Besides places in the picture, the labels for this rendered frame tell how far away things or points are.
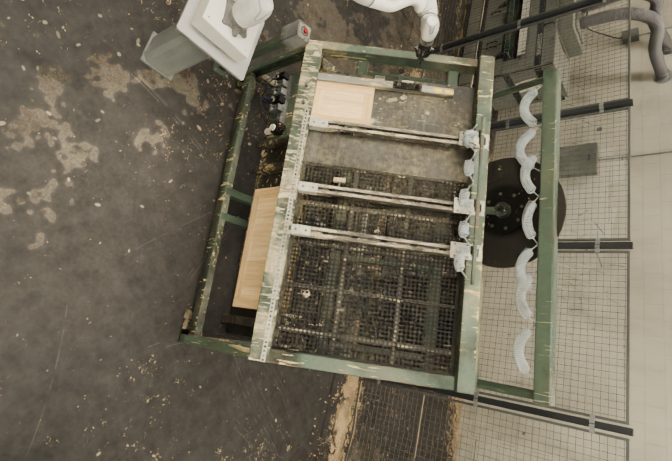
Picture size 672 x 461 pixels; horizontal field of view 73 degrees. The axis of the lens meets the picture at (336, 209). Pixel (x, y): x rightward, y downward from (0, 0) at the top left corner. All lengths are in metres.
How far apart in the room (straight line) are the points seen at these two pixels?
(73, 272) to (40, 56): 1.29
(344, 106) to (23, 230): 2.08
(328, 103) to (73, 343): 2.20
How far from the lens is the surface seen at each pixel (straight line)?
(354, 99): 3.27
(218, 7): 2.96
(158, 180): 3.45
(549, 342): 3.09
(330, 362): 2.85
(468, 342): 2.89
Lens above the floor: 3.01
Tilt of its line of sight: 40 degrees down
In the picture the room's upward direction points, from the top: 86 degrees clockwise
